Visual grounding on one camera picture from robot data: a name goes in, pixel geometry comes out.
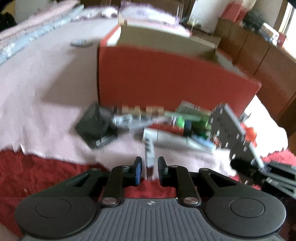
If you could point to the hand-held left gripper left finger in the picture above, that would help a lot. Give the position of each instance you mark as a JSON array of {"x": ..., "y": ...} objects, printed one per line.
[{"x": 138, "y": 171}]

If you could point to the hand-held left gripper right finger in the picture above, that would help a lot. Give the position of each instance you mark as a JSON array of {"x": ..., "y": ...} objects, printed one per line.
[{"x": 161, "y": 171}]

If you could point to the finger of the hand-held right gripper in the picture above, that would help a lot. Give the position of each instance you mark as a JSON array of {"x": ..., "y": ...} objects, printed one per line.
[
  {"x": 252, "y": 176},
  {"x": 282, "y": 169}
]

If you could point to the long curved grey toy piece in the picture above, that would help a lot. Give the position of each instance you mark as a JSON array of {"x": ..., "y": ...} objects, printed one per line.
[{"x": 166, "y": 139}]

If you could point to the grey studded toy plate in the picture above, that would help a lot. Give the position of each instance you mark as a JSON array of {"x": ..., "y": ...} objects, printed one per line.
[{"x": 229, "y": 129}]

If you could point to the red cardboard box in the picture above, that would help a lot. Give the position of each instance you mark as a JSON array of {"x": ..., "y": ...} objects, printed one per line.
[{"x": 161, "y": 78}]

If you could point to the red toy hat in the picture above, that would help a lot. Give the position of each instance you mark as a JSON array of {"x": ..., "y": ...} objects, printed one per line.
[{"x": 249, "y": 134}]

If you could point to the wooden toy block strip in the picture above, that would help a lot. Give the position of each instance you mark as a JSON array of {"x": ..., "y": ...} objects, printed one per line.
[{"x": 143, "y": 110}]

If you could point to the dark green toy piece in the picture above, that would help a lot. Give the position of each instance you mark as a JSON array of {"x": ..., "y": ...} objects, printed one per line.
[{"x": 194, "y": 118}]

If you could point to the dark transparent toy canopy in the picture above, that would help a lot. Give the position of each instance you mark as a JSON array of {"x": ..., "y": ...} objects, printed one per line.
[{"x": 94, "y": 125}]

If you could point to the red rose blanket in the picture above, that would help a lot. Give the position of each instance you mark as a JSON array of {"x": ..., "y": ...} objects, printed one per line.
[{"x": 46, "y": 169}]

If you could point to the wooden cabinet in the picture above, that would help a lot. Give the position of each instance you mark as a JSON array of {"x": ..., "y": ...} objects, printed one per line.
[{"x": 261, "y": 60}]

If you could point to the white plush blanket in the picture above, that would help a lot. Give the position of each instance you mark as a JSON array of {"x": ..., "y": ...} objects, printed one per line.
[{"x": 34, "y": 115}]

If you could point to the small metal object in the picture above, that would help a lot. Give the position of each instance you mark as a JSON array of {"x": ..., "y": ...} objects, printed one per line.
[{"x": 81, "y": 43}]

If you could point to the pile of clothes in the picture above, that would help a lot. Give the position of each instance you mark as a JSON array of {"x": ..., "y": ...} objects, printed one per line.
[{"x": 263, "y": 27}]

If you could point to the purple floral pillow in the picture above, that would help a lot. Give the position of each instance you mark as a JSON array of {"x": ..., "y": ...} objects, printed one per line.
[{"x": 148, "y": 11}]

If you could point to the red bag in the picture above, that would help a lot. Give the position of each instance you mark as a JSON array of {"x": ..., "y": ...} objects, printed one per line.
[{"x": 233, "y": 11}]

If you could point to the blue floral quilt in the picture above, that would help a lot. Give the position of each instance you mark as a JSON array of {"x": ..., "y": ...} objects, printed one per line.
[{"x": 34, "y": 34}]

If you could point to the pink quilt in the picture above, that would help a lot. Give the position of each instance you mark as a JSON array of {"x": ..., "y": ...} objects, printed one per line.
[{"x": 34, "y": 20}]

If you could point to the black bag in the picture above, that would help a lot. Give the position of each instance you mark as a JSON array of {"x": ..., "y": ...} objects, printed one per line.
[{"x": 7, "y": 22}]

